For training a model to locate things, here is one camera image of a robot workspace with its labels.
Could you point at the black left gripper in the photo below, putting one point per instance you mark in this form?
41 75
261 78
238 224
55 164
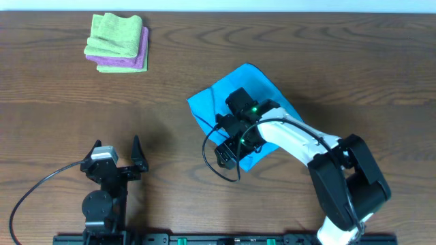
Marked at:
123 171

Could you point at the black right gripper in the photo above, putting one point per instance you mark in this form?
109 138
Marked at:
225 154

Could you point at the blue microfiber cloth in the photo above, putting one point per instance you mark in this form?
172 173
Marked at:
211 101

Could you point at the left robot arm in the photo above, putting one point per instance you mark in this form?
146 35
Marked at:
105 209

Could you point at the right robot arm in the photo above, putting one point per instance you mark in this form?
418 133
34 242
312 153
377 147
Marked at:
348 182

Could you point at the bottom green folded cloth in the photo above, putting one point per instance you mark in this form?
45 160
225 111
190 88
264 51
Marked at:
119 70

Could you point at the green folded cloth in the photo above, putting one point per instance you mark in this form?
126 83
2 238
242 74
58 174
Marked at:
119 70
114 36

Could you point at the purple folded cloth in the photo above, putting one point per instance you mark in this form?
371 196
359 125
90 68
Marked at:
135 62

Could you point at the top green folded cloth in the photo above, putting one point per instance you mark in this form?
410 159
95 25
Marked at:
114 36

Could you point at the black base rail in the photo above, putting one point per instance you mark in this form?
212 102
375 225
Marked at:
165 239

